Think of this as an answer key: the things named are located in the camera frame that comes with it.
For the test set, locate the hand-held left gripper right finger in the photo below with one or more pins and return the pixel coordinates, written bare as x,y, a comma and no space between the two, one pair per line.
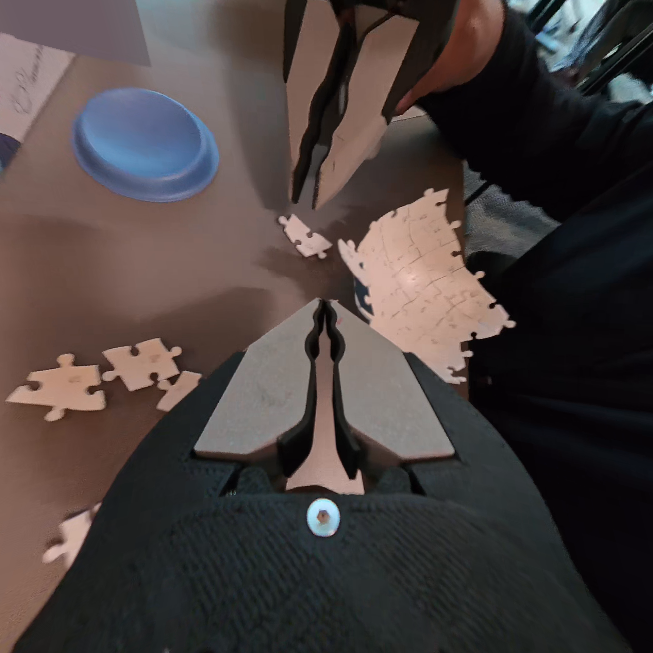
393,408

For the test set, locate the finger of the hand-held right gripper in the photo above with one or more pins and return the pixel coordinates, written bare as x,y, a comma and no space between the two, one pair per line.
311,61
372,76

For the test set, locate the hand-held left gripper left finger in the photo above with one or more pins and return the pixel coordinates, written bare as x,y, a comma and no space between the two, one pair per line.
255,403

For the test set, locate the partly built white puzzle ball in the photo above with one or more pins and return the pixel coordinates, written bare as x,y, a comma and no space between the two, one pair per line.
423,285

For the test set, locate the white puzzle piece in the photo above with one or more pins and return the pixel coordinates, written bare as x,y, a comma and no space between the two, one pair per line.
76,535
176,393
303,237
143,365
66,387

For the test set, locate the printed cardboard puzzle box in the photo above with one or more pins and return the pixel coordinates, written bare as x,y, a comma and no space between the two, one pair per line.
30,81

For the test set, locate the person's right hand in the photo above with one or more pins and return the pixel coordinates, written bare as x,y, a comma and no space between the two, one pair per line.
469,46

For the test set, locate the blue round plastic dish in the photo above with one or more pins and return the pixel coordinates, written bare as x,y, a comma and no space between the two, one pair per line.
143,143

